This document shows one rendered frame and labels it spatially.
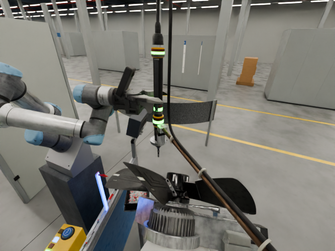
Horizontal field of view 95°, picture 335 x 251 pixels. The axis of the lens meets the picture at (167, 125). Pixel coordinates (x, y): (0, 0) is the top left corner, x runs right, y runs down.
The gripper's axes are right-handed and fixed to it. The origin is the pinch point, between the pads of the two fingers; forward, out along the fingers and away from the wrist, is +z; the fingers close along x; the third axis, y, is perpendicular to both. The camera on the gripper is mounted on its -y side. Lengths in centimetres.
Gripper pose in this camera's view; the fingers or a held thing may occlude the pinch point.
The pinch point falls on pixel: (163, 95)
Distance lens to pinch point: 57.5
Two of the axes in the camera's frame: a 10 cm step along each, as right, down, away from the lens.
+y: -0.3, 8.7, 4.8
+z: 9.8, 1.1, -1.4
